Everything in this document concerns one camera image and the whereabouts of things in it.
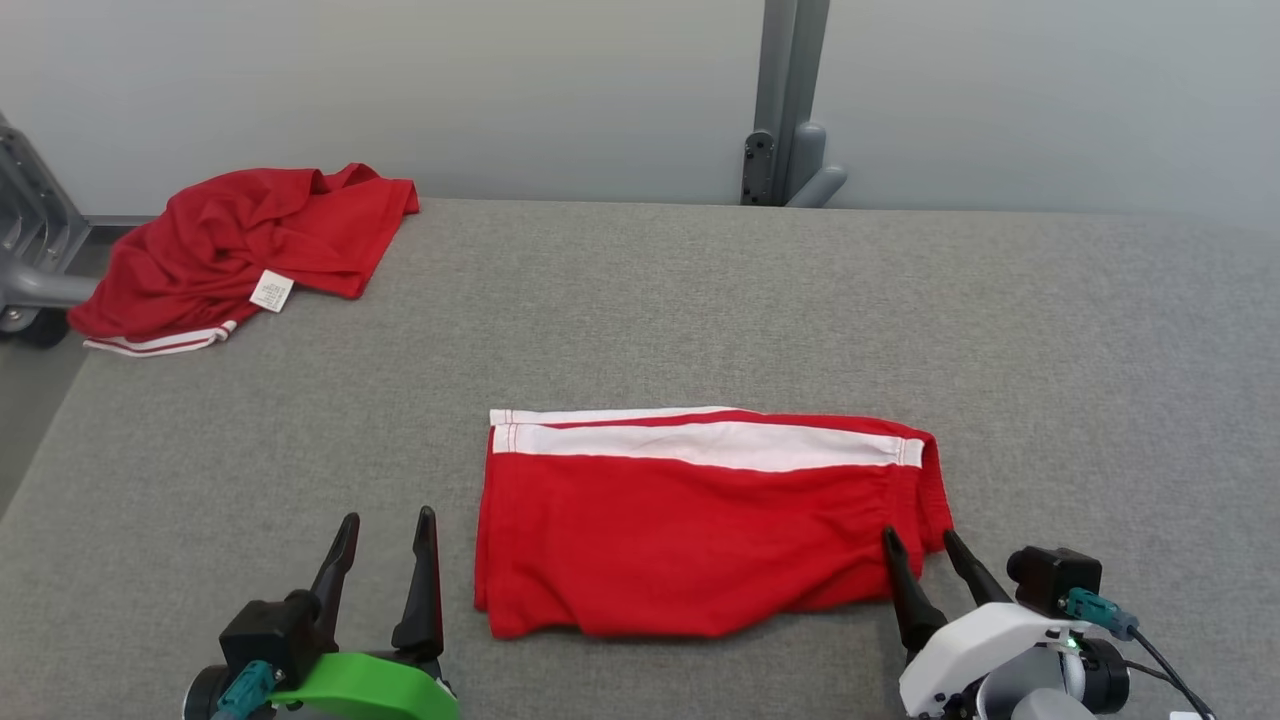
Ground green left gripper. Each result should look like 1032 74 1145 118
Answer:
183 506 461 720

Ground red shorts with white stripe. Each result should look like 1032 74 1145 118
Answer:
474 406 956 641

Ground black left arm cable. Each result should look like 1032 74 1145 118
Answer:
213 660 286 720

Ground grey metal frame post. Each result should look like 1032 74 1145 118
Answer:
742 0 848 208

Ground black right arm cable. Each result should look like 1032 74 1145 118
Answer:
1062 588 1216 720

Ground grey metal frame with caster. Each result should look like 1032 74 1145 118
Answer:
0 115 101 349

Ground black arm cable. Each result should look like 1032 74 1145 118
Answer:
1062 588 1216 720
213 660 286 720

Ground red shirt with white stripes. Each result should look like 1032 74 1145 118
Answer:
68 163 421 358

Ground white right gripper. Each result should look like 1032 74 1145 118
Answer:
882 527 1131 717

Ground grey fabric sofa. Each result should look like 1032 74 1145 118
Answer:
0 198 1280 720

